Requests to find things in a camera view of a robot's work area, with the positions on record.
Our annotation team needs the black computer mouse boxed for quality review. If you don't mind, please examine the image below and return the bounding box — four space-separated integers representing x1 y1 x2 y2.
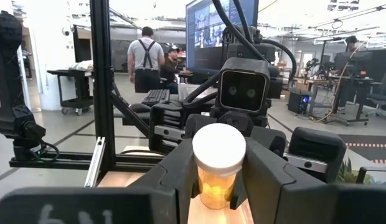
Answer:
129 102 151 114

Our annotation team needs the green potted plant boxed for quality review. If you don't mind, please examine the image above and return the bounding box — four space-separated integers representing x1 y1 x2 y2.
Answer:
336 157 386 187

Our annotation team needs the computer monitor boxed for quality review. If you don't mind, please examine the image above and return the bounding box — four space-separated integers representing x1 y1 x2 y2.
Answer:
185 0 260 75

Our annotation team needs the black mat hazard-striped edge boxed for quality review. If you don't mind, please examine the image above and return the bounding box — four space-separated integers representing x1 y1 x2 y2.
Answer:
337 133 386 165

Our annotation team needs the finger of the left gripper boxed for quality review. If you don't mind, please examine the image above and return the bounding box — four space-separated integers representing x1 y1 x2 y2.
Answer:
246 125 288 157
184 113 219 139

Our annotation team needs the black office chair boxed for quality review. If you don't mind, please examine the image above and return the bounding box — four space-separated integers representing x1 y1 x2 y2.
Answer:
365 60 386 121

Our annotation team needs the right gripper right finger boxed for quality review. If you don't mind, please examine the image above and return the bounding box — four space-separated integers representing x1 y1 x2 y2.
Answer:
230 136 386 224

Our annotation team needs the black utility cart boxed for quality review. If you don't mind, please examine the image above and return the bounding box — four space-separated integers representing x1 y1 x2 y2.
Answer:
46 60 95 116

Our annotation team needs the black aluminium table frame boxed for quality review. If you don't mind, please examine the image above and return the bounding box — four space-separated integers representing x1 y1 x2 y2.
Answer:
9 0 164 189

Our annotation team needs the orange medicine bottle white cap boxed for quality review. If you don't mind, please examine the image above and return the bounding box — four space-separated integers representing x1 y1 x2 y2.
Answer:
192 123 247 210

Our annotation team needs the black computer tower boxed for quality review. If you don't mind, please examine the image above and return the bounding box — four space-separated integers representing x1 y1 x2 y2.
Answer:
288 90 312 114

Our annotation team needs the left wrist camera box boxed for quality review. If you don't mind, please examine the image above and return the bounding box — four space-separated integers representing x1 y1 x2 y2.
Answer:
218 57 271 115

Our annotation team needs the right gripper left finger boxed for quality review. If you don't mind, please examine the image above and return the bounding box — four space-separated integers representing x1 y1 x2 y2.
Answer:
0 138 200 224

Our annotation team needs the black keyboard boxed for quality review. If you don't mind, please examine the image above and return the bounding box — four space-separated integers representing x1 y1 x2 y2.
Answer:
141 88 171 107

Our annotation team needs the black background desk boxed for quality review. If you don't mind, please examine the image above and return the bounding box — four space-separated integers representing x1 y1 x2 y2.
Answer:
292 74 374 127

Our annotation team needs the person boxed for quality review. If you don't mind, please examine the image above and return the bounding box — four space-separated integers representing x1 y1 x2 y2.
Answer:
160 47 194 94
345 35 368 54
126 26 166 93

